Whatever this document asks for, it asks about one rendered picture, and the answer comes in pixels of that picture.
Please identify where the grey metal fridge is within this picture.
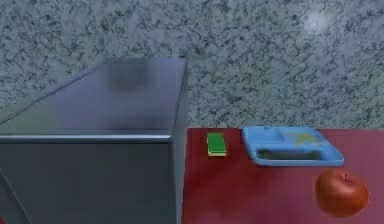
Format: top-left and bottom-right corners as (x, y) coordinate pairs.
(0, 57), (190, 224)

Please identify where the green and yellow sponge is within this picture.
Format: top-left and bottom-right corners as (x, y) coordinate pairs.
(206, 132), (228, 158)

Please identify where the blue plastic tray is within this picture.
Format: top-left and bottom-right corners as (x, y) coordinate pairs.
(242, 125), (345, 167)

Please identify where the red apple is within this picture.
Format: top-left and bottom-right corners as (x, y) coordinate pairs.
(314, 168), (370, 219)

